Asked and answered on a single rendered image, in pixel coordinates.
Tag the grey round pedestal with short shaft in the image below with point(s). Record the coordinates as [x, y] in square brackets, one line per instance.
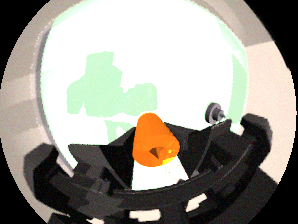
[213, 113]

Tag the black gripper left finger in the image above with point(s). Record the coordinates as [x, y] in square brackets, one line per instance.
[116, 156]

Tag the orange cylinder with center hole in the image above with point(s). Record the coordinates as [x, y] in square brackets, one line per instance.
[154, 144]

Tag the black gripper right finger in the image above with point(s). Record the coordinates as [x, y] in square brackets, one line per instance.
[194, 143]

